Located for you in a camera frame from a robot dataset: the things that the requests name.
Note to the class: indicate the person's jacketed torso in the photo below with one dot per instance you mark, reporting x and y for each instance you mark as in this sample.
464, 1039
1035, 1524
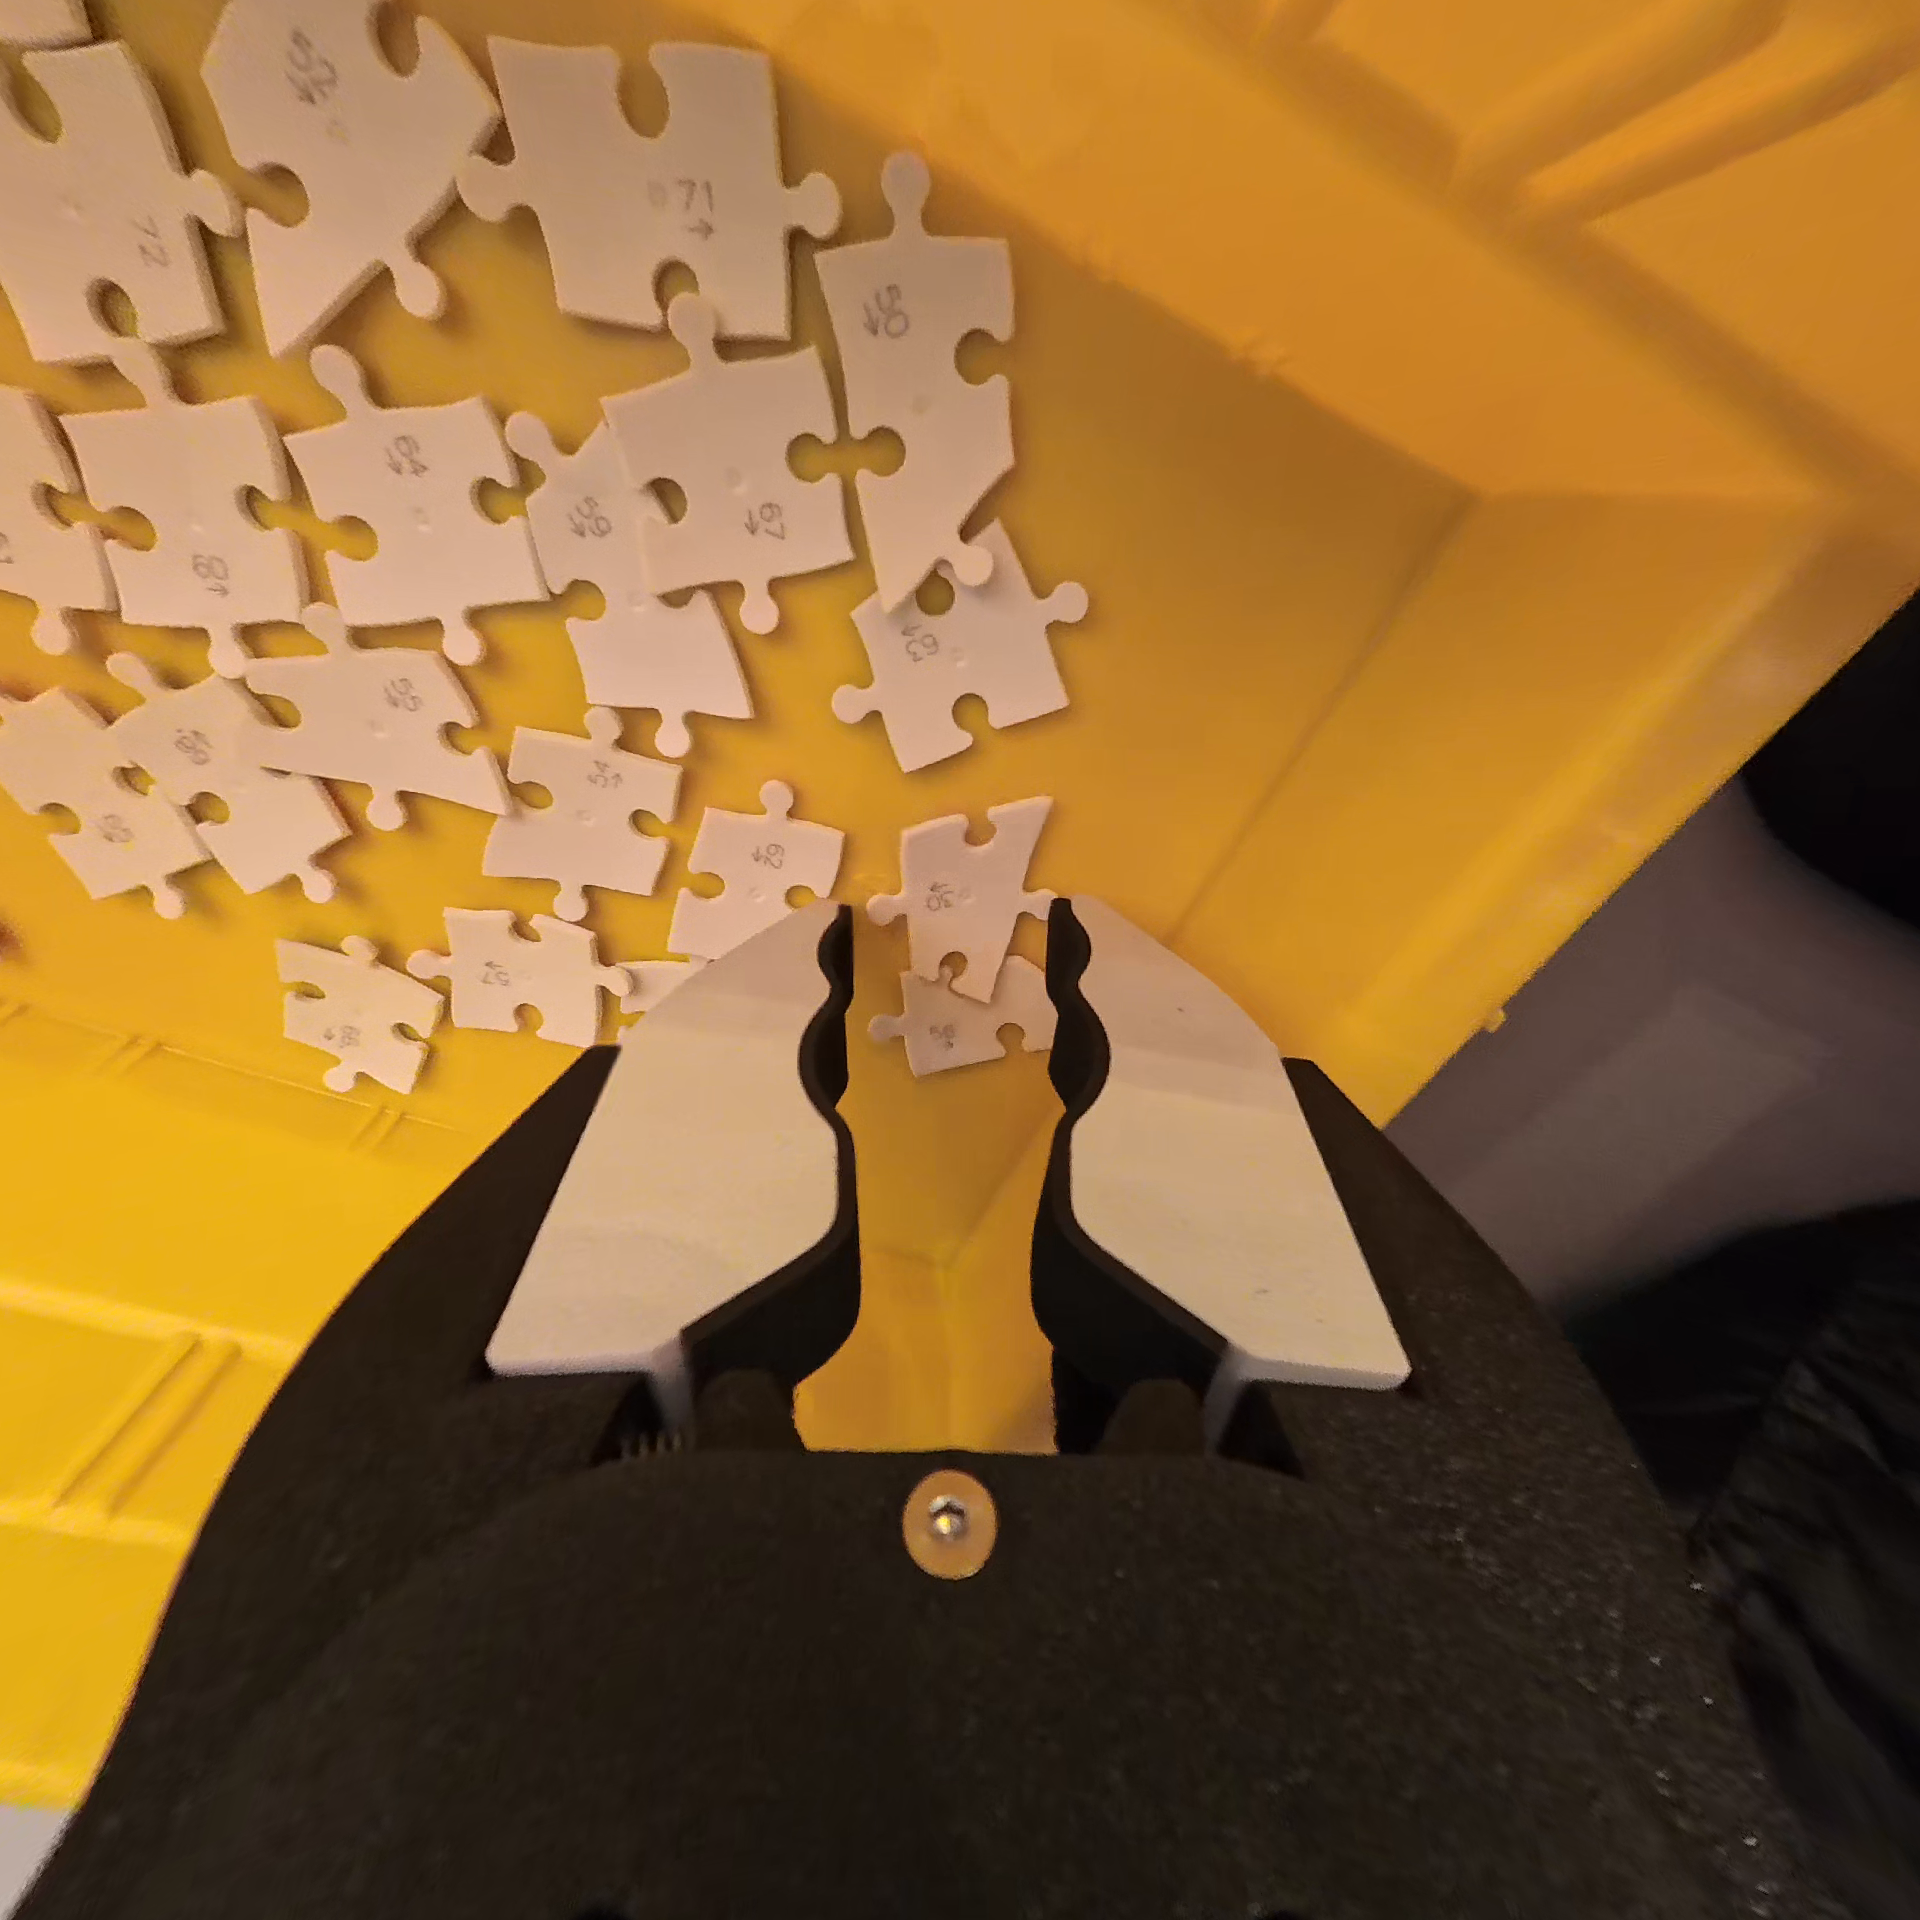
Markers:
1829, 1575

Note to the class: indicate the yellow plastic bin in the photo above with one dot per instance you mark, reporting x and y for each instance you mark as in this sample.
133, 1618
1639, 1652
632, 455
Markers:
1349, 376

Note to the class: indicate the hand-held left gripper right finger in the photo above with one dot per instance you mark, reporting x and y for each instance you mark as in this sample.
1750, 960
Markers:
1223, 1200

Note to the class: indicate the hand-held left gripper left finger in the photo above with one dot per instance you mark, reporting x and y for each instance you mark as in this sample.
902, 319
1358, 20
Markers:
675, 1200

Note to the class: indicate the heap of white puzzle pieces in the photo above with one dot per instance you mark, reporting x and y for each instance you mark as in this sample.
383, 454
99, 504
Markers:
452, 525

